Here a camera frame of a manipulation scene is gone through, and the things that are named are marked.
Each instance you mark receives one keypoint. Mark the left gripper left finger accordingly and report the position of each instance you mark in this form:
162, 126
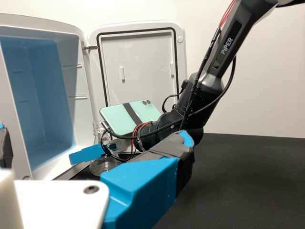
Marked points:
4, 145

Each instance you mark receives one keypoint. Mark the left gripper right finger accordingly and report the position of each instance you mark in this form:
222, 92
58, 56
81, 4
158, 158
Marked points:
145, 186

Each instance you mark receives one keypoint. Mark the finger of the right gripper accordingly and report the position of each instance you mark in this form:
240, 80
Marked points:
85, 155

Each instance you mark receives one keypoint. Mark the clear flask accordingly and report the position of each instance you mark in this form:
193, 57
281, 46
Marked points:
104, 167

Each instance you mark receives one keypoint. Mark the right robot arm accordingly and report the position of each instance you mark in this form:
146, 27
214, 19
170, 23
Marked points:
214, 78

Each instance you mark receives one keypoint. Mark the white incubator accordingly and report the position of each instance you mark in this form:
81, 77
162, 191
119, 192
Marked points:
43, 95

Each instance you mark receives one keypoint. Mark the incubator door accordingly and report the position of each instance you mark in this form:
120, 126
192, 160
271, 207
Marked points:
138, 66

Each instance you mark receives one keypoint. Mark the black platform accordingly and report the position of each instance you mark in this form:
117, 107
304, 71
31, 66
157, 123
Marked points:
78, 175

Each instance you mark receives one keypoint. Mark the right wrist camera phone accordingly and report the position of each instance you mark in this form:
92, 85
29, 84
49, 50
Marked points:
121, 117

